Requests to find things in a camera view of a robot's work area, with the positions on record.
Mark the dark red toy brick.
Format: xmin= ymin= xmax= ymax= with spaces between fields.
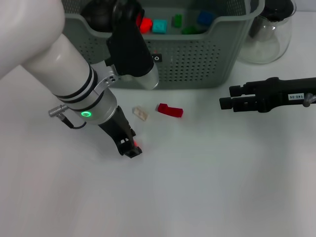
xmin=157 ymin=103 xmax=184 ymax=119

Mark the green stepped toy brick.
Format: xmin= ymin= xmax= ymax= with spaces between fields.
xmin=181 ymin=26 xmax=201 ymax=36

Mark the black teapot lid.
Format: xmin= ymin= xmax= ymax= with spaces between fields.
xmin=262 ymin=0 xmax=297 ymax=23

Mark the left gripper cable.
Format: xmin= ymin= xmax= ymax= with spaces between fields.
xmin=61 ymin=117 xmax=87 ymax=129

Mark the grey perforated storage basket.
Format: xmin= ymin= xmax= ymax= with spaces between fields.
xmin=60 ymin=0 xmax=266 ymax=91

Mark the teal square toy brick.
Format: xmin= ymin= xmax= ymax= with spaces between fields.
xmin=152 ymin=19 xmax=168 ymax=35

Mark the bright red sloped brick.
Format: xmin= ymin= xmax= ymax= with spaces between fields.
xmin=139 ymin=17 xmax=153 ymax=34

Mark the left gripper silver plug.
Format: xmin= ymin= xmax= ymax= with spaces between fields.
xmin=47 ymin=104 xmax=69 ymax=118

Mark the black round teapot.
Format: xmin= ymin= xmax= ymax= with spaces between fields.
xmin=80 ymin=0 xmax=116 ymax=33

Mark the white toy brick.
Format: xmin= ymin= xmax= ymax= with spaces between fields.
xmin=132 ymin=106 xmax=151 ymax=121

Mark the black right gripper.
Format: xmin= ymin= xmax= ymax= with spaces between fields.
xmin=219 ymin=77 xmax=316 ymax=114

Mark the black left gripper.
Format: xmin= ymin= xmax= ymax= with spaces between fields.
xmin=98 ymin=105 xmax=143 ymax=159

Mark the clear glass teapot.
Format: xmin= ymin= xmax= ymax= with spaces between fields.
xmin=238 ymin=0 xmax=294 ymax=65

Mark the blue square toy plate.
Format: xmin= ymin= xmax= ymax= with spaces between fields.
xmin=197 ymin=10 xmax=214 ymax=26

